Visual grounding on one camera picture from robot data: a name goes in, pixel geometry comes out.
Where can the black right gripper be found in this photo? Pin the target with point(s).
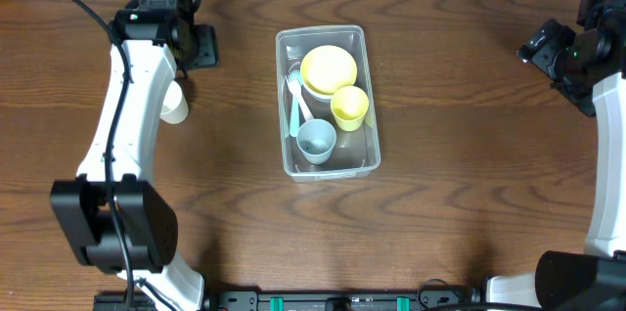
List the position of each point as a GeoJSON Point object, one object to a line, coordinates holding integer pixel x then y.
{"type": "Point", "coordinates": [538, 40]}

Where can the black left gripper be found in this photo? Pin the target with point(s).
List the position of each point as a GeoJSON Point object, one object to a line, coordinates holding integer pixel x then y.
{"type": "Point", "coordinates": [206, 48]}

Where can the white plastic cup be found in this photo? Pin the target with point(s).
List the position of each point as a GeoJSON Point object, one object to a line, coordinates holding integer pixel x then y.
{"type": "Point", "coordinates": [174, 108]}

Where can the white plastic fork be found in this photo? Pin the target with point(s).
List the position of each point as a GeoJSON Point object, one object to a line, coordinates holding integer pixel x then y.
{"type": "Point", "coordinates": [296, 90]}

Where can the mint green plastic spoon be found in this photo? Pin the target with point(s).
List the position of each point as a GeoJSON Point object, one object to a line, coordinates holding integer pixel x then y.
{"type": "Point", "coordinates": [295, 112]}

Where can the white plastic bowl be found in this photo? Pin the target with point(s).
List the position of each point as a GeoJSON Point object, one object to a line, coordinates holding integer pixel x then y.
{"type": "Point", "coordinates": [316, 95]}

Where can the yellow plastic bowl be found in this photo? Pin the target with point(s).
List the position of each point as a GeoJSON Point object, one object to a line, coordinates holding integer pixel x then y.
{"type": "Point", "coordinates": [327, 68]}

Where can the grey plastic cup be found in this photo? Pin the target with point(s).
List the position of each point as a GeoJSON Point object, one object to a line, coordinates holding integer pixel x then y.
{"type": "Point", "coordinates": [316, 140]}

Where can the yellow plastic cup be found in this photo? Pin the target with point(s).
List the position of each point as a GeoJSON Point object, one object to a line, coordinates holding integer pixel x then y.
{"type": "Point", "coordinates": [349, 106]}

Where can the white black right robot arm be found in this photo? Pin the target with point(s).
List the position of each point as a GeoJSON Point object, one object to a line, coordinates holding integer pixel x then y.
{"type": "Point", "coordinates": [594, 279]}

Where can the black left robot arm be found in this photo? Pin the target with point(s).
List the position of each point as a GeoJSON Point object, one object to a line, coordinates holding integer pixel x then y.
{"type": "Point", "coordinates": [110, 212]}

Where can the clear plastic container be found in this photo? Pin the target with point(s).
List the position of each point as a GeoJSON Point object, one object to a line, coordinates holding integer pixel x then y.
{"type": "Point", "coordinates": [356, 153]}

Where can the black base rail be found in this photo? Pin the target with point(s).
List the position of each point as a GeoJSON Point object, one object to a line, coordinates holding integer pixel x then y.
{"type": "Point", "coordinates": [426, 298]}

